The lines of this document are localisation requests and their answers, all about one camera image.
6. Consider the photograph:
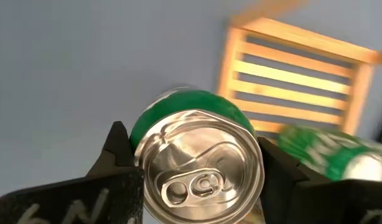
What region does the wooden slatted shelf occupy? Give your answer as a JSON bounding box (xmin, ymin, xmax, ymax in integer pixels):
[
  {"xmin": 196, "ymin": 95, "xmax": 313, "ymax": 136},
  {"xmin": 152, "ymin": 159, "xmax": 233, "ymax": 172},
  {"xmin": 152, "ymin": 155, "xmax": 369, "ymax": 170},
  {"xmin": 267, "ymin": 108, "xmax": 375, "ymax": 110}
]
[{"xmin": 217, "ymin": 0, "xmax": 382, "ymax": 138}]

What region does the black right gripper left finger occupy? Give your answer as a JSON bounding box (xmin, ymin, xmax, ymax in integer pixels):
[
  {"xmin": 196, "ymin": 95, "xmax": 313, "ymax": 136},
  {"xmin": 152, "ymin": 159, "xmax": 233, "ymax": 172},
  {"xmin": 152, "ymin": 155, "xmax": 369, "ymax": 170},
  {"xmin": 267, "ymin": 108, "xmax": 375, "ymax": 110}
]
[{"xmin": 0, "ymin": 121, "xmax": 145, "ymax": 224}]

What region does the green Sprite can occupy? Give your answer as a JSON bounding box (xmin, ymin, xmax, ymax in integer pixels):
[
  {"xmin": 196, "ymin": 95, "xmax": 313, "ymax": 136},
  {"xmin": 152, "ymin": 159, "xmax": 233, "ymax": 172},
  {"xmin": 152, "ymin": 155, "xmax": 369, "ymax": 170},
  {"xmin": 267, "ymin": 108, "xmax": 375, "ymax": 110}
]
[
  {"xmin": 128, "ymin": 88, "xmax": 266, "ymax": 224},
  {"xmin": 276, "ymin": 124, "xmax": 382, "ymax": 183}
]

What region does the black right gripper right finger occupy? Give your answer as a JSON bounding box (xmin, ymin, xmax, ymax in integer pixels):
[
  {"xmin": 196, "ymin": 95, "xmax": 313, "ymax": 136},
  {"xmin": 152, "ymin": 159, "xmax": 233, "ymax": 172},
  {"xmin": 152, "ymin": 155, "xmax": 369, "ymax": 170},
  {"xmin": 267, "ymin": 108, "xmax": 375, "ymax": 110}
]
[{"xmin": 258, "ymin": 136, "xmax": 382, "ymax": 224}]

